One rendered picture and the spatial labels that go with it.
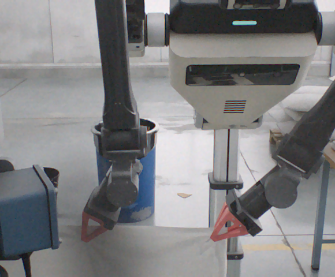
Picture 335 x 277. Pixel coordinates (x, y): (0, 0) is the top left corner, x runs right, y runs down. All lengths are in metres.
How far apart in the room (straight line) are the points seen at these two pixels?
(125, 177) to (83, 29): 8.20
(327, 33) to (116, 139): 0.67
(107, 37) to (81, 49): 8.26
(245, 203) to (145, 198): 2.39
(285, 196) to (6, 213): 0.48
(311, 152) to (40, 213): 0.53
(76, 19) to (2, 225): 8.44
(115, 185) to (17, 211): 0.27
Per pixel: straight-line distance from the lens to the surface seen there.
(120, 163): 0.87
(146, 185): 3.27
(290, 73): 1.30
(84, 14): 8.97
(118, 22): 0.77
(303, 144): 0.93
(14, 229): 0.63
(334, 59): 9.47
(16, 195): 0.62
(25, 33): 9.21
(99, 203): 0.95
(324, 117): 0.89
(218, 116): 1.42
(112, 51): 0.79
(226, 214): 0.95
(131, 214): 3.32
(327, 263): 3.04
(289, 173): 0.86
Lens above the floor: 1.54
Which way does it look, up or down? 17 degrees down
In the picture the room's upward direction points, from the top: straight up
